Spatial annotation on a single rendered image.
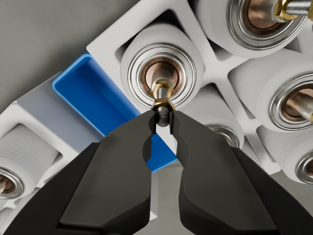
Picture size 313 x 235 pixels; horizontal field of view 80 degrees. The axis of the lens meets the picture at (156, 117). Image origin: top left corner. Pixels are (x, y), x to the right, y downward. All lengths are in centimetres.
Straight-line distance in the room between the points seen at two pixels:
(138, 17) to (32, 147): 27
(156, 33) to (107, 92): 32
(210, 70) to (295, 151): 17
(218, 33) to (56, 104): 33
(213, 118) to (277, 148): 14
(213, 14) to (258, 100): 11
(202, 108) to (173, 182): 47
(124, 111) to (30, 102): 23
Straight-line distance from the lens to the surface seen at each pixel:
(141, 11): 27
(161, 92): 16
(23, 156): 38
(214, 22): 22
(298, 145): 33
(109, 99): 51
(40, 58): 54
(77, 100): 43
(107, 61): 29
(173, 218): 87
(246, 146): 38
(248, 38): 22
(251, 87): 28
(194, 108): 27
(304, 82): 26
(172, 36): 21
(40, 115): 39
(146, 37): 21
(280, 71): 26
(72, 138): 40
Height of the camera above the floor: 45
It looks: 60 degrees down
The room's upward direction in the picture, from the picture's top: 178 degrees counter-clockwise
